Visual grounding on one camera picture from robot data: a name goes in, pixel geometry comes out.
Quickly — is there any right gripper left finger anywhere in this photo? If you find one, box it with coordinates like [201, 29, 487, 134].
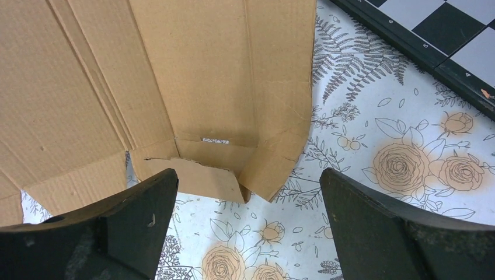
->
[1, 169, 179, 279]

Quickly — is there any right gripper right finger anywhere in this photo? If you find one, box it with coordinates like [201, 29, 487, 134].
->
[320, 168, 494, 279]

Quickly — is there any brown cardboard box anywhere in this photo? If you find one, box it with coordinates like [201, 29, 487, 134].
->
[1, 1, 316, 226]

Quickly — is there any floral patterned table mat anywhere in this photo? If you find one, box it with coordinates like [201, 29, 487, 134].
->
[21, 1, 494, 279]

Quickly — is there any black white checkerboard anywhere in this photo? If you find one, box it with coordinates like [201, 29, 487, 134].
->
[334, 0, 494, 120]

